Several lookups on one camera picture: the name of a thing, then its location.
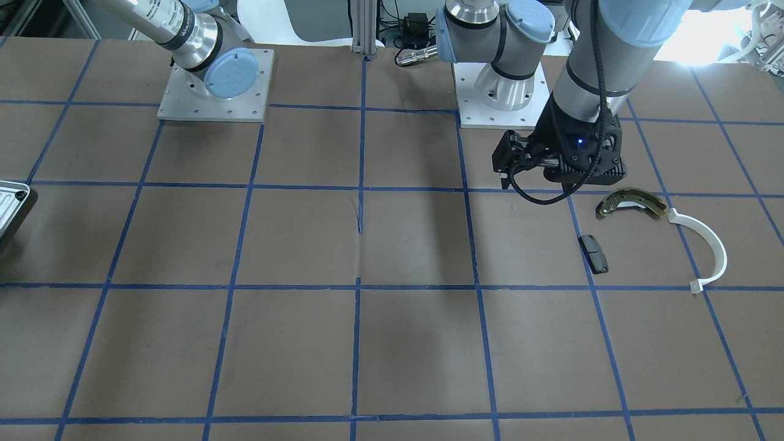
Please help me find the white curved plastic part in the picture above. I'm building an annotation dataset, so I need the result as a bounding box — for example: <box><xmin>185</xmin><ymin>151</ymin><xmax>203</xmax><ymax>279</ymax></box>
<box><xmin>666</xmin><ymin>208</ymin><xmax>728</xmax><ymax>295</ymax></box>

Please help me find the olive brake shoe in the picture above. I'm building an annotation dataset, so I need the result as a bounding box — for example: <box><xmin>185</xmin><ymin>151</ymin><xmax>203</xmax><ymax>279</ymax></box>
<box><xmin>595</xmin><ymin>187</ymin><xmax>668</xmax><ymax>217</ymax></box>

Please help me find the black brake pad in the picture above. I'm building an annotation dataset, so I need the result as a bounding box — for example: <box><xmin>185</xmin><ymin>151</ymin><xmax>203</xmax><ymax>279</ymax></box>
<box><xmin>578</xmin><ymin>235</ymin><xmax>609</xmax><ymax>274</ymax></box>

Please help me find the aluminium frame post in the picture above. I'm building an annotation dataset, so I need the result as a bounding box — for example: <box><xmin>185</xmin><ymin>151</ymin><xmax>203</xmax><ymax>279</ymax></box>
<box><xmin>349</xmin><ymin>0</ymin><xmax>378</xmax><ymax>59</ymax></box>

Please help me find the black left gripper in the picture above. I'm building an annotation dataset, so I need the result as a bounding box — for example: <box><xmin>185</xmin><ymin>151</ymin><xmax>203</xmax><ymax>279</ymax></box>
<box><xmin>492</xmin><ymin>98</ymin><xmax>622</xmax><ymax>190</ymax></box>

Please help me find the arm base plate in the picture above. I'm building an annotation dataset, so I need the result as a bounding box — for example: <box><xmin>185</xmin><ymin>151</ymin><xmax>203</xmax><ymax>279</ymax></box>
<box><xmin>453</xmin><ymin>62</ymin><xmax>549</xmax><ymax>130</ymax></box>
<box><xmin>157</xmin><ymin>48</ymin><xmax>275</xmax><ymax>123</ymax></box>

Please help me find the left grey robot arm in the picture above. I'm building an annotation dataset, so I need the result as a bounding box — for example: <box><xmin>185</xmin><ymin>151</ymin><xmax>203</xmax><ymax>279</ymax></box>
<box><xmin>435</xmin><ymin>1</ymin><xmax>691</xmax><ymax>192</ymax></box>

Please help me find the silver ribbed metal tray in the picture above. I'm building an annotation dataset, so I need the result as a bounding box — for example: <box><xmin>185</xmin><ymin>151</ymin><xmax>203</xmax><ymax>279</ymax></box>
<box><xmin>1</xmin><ymin>179</ymin><xmax>34</xmax><ymax>241</ymax></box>

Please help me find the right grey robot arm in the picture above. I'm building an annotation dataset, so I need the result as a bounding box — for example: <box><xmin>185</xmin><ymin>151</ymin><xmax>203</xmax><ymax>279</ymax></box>
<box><xmin>99</xmin><ymin>1</ymin><xmax>258</xmax><ymax>99</ymax></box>

